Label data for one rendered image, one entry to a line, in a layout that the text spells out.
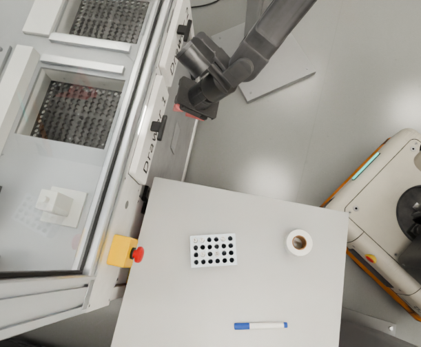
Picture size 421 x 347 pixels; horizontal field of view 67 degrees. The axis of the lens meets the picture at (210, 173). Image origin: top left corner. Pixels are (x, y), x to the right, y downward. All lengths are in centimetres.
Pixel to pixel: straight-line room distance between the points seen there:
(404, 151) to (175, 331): 127
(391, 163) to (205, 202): 98
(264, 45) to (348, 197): 106
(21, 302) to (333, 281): 73
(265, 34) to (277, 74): 142
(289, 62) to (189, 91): 139
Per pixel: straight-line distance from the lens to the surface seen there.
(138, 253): 81
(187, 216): 94
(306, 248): 91
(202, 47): 63
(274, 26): 59
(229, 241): 89
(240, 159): 178
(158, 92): 90
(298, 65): 206
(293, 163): 181
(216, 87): 63
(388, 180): 163
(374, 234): 155
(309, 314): 96
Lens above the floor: 168
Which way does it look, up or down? 74 degrees down
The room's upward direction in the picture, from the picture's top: 7 degrees counter-clockwise
